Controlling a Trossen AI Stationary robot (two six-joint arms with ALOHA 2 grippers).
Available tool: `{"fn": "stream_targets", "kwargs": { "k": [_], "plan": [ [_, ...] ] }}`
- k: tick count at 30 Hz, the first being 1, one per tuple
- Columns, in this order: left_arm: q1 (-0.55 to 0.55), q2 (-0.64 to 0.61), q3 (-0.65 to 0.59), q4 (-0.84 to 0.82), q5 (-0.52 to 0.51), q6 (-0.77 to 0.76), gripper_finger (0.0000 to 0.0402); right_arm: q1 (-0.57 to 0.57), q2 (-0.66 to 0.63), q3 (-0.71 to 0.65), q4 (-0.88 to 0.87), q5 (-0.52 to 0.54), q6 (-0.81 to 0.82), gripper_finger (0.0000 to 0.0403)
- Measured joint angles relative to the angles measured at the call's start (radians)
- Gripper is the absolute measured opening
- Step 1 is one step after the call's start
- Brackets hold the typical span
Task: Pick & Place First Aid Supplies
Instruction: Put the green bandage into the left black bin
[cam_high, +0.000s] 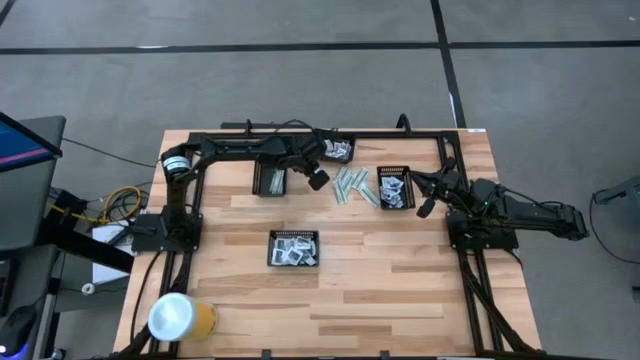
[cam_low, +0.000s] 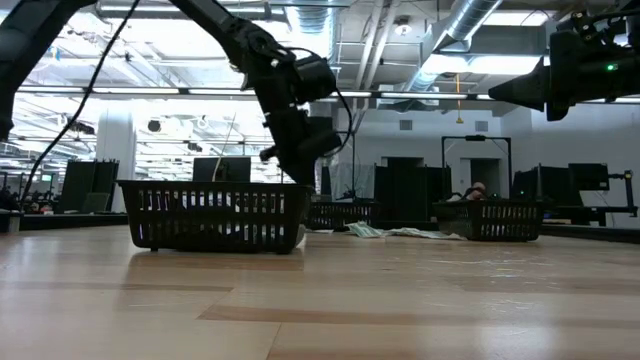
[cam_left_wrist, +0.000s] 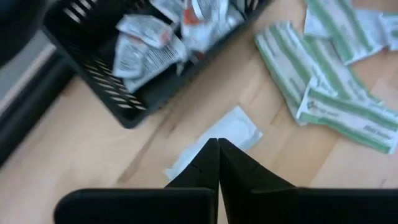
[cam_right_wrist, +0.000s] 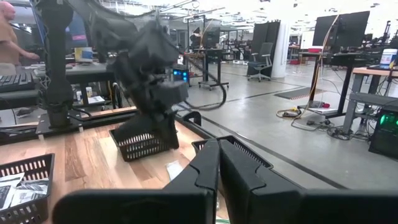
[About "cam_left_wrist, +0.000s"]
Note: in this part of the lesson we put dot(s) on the red white ointment packet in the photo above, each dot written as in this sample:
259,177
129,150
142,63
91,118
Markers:
205,28

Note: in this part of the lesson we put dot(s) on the black slotted plastic basket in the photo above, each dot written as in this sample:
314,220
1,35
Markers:
93,34

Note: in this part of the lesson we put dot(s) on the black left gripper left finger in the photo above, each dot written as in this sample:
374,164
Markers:
140,207

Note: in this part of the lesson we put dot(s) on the black aluminium table frame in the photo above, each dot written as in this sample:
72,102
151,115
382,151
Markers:
28,105

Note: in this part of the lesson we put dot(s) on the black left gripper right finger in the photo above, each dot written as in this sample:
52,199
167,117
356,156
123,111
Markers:
295,207

